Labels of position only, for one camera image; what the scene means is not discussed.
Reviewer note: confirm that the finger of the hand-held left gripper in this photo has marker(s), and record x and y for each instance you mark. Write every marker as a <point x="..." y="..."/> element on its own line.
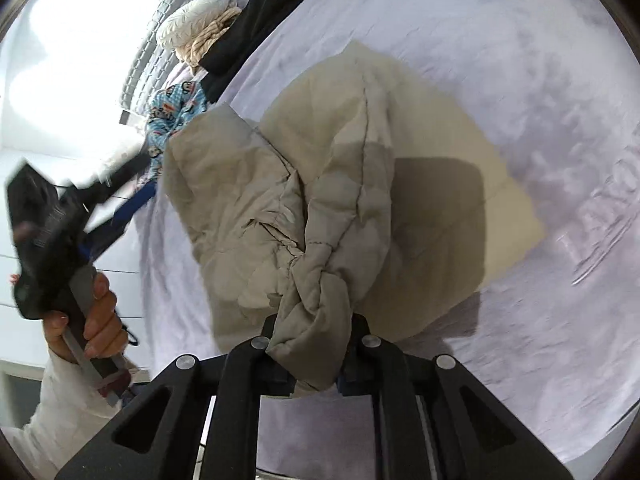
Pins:
<point x="120" y="217"/>
<point x="117" y="175"/>

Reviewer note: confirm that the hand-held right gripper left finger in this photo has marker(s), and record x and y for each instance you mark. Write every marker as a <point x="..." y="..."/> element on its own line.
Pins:
<point x="280" y="377"/>

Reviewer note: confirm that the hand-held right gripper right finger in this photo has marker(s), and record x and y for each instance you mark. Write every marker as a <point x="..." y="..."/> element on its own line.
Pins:
<point x="350" y="375"/>

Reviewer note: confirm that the beige puffer jacket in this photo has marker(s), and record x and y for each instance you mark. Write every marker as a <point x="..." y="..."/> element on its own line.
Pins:
<point x="310" y="170"/>

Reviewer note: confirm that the person's left hand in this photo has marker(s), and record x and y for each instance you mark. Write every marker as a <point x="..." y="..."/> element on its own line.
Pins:
<point x="105" y="320"/>

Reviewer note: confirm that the blue monkey print garment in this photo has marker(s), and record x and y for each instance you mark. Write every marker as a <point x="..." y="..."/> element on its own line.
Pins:
<point x="170" y="115"/>

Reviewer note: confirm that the white drawer cabinet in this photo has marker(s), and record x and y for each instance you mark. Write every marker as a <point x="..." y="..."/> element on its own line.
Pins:
<point x="20" y="340"/>

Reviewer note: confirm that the grey quilted bedcover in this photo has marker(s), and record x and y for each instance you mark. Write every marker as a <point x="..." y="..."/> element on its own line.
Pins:
<point x="155" y="30"/>

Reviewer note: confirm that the cream striped garment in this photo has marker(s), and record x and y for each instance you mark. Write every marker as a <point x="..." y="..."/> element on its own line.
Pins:
<point x="205" y="42"/>

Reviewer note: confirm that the cream knit pillow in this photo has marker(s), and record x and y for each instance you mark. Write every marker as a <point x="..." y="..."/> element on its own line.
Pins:
<point x="192" y="17"/>

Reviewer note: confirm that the black garment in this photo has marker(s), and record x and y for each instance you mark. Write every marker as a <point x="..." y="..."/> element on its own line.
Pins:
<point x="255" y="25"/>

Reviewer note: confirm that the lavender fleece blanket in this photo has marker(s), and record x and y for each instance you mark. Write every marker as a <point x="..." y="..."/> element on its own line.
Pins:
<point x="525" y="110"/>

